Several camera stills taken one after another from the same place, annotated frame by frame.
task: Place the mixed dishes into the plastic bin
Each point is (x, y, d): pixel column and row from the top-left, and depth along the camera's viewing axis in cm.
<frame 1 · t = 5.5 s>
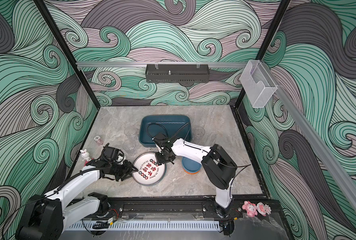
left hand: (136, 170, 82), fingers open
right hand: (160, 161, 86), fingers open
teal plastic bin: (165, 127, 89), point 17 cm above the table
clear plastic cup right: (198, 132, 105), point 2 cm above the table
plate with red characters: (149, 172, 85), point 3 cm above the table
clear cup far left: (131, 131, 103), point 4 cm above the table
clear cup near left: (129, 145, 99), on the table
pink checkered small cup: (98, 140, 96), point 5 cm above the table
white rabbit figurine: (85, 155, 87), point 7 cm above the table

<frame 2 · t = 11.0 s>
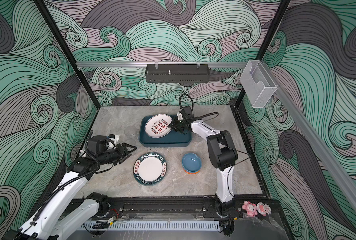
left hand: (134, 149, 74), fingers open
right hand: (167, 125, 94), fingers closed
plate with red characters: (156, 126, 99), point 9 cm above the table
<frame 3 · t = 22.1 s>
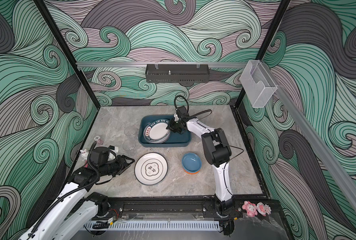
left hand: (133, 161, 76), fingers open
right hand: (166, 127, 97), fingers closed
green rim hao wei plate: (163, 134, 97), point 7 cm above the table
white plate cloud emblem: (151, 168, 88), point 2 cm above the table
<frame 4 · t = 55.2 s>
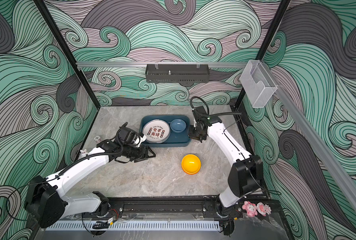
left hand: (152, 155, 77), fingers open
right hand: (190, 136, 84), fingers open
enjoy the moment plate: (156, 131, 104), point 3 cm above the table
blue bowl on stack: (178, 125, 108), point 2 cm above the table
yellow bowl in stack: (191, 164, 87), point 4 cm above the table
